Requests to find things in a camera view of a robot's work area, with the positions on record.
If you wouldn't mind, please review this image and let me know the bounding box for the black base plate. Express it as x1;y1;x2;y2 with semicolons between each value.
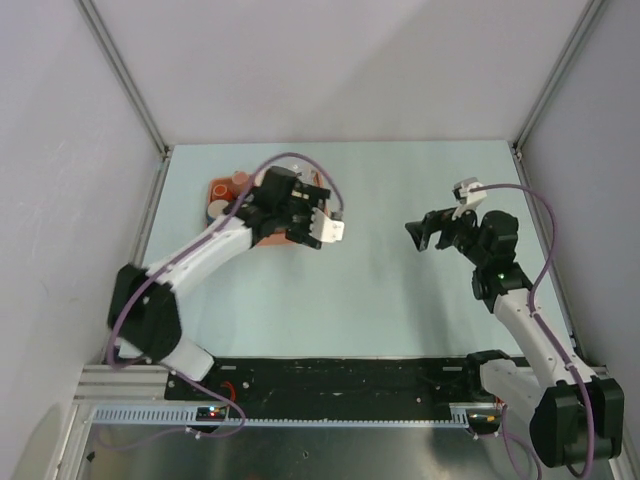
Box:
164;357;494;423

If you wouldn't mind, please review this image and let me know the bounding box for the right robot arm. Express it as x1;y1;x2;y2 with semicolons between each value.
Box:
405;209;624;468

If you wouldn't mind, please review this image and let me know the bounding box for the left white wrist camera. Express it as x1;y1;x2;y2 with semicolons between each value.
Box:
309;208;345;243

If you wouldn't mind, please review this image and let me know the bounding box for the right aluminium frame post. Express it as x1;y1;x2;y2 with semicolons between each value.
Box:
511;0;609;161

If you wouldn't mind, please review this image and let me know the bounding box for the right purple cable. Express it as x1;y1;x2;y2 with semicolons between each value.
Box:
469;183;599;479

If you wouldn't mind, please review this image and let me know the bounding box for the orange mug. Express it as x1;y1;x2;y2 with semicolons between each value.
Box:
210;183;235;202

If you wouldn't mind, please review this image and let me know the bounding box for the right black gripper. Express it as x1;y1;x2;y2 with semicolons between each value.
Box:
405;200;488;267

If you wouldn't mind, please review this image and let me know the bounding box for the small pink mug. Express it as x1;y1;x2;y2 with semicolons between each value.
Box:
231;171;252;194

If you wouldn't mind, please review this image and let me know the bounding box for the left aluminium frame post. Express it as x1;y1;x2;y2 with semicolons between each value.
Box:
75;0;170;161

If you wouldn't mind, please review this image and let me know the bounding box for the purple cable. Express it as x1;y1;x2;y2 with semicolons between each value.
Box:
469;183;599;479
105;152;348;451

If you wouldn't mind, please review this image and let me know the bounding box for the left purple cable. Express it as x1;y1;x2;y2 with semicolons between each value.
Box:
105;152;348;451

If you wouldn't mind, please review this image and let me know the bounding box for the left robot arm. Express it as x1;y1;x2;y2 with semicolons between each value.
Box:
107;166;342;399

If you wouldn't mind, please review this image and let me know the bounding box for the aluminium front rail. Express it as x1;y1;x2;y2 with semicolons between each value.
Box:
72;363;614;407

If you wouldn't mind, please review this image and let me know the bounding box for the salmon plastic tray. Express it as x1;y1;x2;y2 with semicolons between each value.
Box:
205;172;332;250

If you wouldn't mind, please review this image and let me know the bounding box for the aluminium frame post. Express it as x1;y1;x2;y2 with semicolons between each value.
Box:
511;0;609;161
75;0;170;161

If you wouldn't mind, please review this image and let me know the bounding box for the clear glass mug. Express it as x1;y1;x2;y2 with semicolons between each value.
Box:
282;159;323;187

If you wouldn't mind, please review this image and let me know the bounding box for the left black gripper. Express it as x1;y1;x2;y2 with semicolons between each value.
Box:
274;183;330;248

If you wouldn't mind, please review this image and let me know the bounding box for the white cable duct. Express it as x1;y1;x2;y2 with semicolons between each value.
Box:
93;404;500;428

